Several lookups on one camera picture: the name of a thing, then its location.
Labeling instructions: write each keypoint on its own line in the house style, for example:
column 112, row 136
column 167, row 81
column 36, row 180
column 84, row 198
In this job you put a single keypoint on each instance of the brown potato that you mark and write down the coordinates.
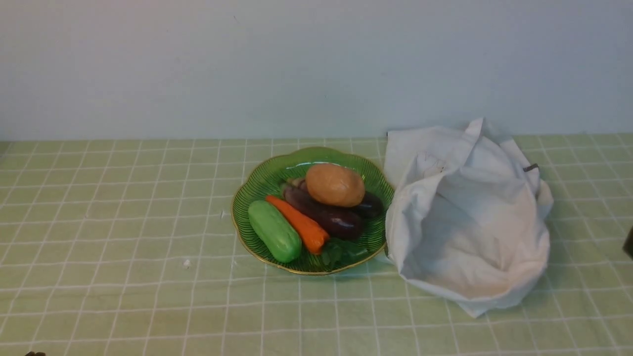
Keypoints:
column 335, row 185

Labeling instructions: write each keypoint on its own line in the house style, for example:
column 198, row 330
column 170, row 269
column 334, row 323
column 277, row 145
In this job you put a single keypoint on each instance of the white cloth bag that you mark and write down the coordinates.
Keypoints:
column 467, row 219

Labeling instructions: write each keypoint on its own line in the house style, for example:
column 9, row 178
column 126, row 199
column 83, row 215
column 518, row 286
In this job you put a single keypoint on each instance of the green glass plate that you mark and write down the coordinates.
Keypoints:
column 265, row 179

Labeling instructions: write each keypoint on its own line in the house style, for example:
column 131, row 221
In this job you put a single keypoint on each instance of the front purple eggplant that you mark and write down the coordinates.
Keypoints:
column 338, row 222

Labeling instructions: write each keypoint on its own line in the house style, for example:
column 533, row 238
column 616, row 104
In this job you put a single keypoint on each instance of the purple eggplant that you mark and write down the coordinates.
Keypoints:
column 370, row 207
column 338, row 222

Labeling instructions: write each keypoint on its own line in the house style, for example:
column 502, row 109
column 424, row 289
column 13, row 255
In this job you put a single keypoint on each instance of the rear purple eggplant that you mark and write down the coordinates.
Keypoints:
column 370, row 207

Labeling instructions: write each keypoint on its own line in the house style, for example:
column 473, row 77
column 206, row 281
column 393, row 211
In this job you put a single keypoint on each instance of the orange carrot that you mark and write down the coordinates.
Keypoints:
column 313, row 236

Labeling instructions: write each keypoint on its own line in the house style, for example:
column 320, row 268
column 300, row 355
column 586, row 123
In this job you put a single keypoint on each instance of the green cucumber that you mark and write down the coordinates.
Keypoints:
column 273, row 229

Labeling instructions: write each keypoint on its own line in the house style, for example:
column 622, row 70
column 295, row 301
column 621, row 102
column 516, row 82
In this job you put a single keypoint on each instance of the green leafy vegetable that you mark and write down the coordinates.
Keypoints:
column 341, row 252

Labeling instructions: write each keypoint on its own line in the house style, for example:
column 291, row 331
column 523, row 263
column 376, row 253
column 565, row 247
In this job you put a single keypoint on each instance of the green checkered tablecloth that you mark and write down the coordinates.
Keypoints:
column 127, row 248

